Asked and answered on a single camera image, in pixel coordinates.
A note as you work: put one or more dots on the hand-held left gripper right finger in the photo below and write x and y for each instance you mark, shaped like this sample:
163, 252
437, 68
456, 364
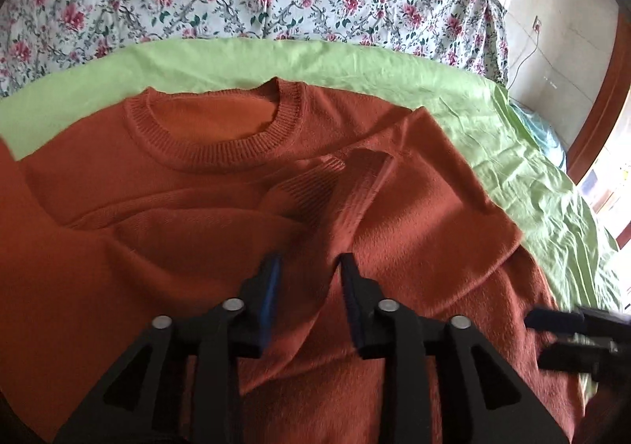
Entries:
352, 306

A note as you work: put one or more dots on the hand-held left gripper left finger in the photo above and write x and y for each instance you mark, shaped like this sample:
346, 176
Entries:
268, 296

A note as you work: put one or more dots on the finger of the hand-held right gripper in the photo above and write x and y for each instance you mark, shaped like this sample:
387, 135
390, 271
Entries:
552, 319
567, 359

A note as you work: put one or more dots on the orange knit sweater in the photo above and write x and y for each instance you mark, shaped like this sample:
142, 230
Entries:
197, 227

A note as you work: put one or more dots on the light green bed sheet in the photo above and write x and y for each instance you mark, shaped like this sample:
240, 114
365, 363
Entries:
517, 153

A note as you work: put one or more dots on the light blue cloth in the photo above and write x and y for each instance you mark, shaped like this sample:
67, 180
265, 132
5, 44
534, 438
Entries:
540, 133

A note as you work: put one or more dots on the brown wooden frame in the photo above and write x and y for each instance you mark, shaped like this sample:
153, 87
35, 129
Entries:
601, 118

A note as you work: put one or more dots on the wall socket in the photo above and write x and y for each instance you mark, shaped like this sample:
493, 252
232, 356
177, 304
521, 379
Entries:
538, 24

